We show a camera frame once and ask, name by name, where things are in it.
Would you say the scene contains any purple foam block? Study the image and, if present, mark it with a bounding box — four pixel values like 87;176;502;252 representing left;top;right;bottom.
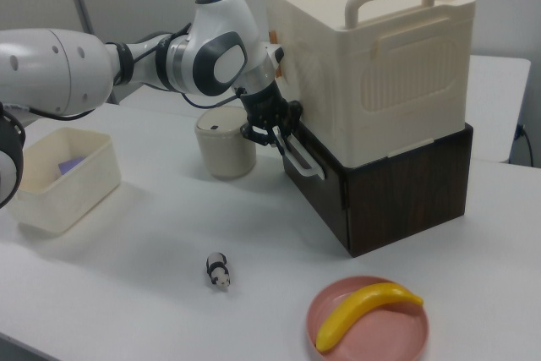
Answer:
57;156;89;177

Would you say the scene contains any yellow toy banana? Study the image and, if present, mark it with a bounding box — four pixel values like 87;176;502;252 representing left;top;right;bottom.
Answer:
314;282;424;353

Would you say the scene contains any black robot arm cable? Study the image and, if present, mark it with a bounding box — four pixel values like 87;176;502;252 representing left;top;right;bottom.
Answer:
107;22;246;109

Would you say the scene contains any cream plastic box with handles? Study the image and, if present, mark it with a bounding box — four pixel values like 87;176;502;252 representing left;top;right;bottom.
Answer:
261;0;478;168

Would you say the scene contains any dark wooden drawer cabinet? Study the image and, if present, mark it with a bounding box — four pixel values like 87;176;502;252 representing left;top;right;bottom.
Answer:
281;119;474;259

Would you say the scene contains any white plastic bin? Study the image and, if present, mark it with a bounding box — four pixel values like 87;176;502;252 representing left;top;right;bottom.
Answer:
7;126;123;236

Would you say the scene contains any cream lidded trash can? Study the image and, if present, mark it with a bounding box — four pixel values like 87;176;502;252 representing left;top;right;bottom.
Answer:
194;107;258;180

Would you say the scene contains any pink plate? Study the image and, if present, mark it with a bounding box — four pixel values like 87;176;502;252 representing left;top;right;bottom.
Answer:
306;275;430;361

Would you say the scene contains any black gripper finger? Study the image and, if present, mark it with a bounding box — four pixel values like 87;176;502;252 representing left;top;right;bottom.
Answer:
281;119;303;151
239;122;283;155

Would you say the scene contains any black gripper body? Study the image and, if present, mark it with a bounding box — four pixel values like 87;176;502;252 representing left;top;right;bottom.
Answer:
238;81;303;130

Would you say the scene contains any dark wooden drawer white handle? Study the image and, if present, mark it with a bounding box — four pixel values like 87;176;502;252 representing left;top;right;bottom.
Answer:
273;122;351;214

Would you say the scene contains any panda toy figure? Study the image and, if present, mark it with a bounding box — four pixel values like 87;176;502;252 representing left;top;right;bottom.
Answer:
205;252;232;293

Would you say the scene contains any black power cable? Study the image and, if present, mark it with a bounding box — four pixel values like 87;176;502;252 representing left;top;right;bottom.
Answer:
514;123;534;167

